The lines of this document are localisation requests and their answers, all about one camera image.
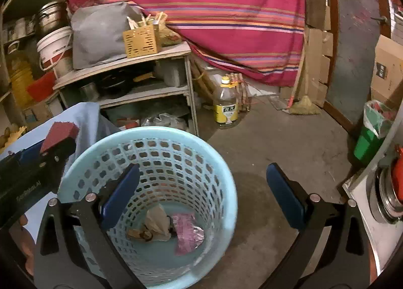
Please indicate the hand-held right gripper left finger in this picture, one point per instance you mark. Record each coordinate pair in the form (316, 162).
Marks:
(121, 196)

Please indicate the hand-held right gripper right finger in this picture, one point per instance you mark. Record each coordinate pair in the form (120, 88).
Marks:
(285, 196)

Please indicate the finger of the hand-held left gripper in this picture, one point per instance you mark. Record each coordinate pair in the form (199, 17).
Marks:
(58, 158)

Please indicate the dark red packet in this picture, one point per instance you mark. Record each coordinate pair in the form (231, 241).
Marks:
(59, 134)

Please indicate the light blue plastic basket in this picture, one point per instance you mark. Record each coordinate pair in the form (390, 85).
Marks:
(189, 163)

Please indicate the person's left hand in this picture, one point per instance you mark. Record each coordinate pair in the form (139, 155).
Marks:
(22, 222)

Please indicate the small brown wrapper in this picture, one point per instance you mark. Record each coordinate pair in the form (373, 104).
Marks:
(138, 233)

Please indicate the crumpled beige paper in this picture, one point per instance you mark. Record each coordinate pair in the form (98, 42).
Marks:
(159, 222)

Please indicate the yellow egg tray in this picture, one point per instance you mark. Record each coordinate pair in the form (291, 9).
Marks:
(14, 137)

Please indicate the red plastic basket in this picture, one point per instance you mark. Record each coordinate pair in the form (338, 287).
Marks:
(41, 87)

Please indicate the metal cup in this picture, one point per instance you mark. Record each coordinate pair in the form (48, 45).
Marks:
(88, 89)

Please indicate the pink foil wrapper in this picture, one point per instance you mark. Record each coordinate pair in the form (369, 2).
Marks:
(187, 232)

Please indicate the yellow ribbed oil jug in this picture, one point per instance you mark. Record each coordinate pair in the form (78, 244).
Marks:
(20, 81)

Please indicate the clear plastic bags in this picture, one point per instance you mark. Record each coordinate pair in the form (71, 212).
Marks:
(163, 120)

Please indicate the straw broom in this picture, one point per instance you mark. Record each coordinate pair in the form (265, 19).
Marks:
(303, 106)

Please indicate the green bin with liner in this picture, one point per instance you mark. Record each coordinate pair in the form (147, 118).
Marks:
(365, 145)

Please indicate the black pan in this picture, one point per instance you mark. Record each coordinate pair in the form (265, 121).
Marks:
(118, 83)

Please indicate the stacked metal bowls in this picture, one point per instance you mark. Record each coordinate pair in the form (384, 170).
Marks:
(385, 194)

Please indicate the wooden shelf unit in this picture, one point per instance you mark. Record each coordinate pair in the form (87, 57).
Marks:
(110, 64)

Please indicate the bundle of sticks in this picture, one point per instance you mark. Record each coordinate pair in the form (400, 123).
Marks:
(241, 93)

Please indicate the white bucket with red label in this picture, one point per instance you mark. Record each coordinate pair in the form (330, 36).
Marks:
(53, 46)

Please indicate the oil bottle with yellow label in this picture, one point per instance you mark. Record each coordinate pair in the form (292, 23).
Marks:
(225, 100)

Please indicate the grey fabric bag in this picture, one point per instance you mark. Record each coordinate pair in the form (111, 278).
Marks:
(97, 33)

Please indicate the grey block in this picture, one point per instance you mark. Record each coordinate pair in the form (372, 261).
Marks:
(172, 75)

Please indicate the metal pot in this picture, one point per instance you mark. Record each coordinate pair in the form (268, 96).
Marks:
(50, 18)

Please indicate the yellow utensil holder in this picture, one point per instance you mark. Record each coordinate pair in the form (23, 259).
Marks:
(141, 41)

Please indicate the cardboard sheets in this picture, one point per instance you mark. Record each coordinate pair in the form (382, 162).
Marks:
(314, 49)

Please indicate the bundle of wooden chopsticks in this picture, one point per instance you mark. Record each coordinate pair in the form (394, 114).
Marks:
(146, 20)

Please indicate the large cardboard box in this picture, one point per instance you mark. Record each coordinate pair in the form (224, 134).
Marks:
(387, 68)

